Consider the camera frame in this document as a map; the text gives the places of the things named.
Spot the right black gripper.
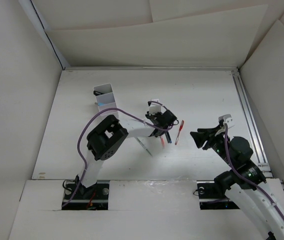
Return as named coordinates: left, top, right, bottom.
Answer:
left=189, top=124, right=236, bottom=167

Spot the clear green pen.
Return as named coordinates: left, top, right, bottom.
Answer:
left=135, top=137, right=153, bottom=157

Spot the light blue mechanical pencil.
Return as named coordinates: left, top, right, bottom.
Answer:
left=94, top=102, right=105, bottom=106

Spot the black green highlighter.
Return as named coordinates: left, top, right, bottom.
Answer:
left=93, top=90, right=104, bottom=96

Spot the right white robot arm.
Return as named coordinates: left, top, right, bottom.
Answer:
left=190, top=125, right=284, bottom=240

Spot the black blue pen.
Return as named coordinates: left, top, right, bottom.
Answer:
left=165, top=131, right=172, bottom=144

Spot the clear pink pen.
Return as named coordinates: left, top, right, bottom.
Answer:
left=160, top=136, right=165, bottom=148

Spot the clear red pen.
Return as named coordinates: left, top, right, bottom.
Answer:
left=174, top=120, right=185, bottom=145

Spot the white three-compartment organizer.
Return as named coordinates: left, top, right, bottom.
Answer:
left=93, top=83, right=117, bottom=112

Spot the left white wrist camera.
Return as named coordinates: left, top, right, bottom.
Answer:
left=147, top=98, right=162, bottom=116

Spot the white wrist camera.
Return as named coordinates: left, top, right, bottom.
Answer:
left=147, top=98, right=162, bottom=116
left=218, top=114, right=235, bottom=129

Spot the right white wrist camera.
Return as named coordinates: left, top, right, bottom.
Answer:
left=218, top=114, right=235, bottom=129

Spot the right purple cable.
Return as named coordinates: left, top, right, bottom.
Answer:
left=223, top=123, right=284, bottom=240

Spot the purple cable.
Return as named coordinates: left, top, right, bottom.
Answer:
left=61, top=99, right=178, bottom=207
left=223, top=123, right=284, bottom=240

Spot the aluminium rail right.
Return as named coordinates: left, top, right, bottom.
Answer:
left=231, top=67, right=268, bottom=161

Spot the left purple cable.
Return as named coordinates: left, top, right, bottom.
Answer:
left=61, top=99, right=178, bottom=207

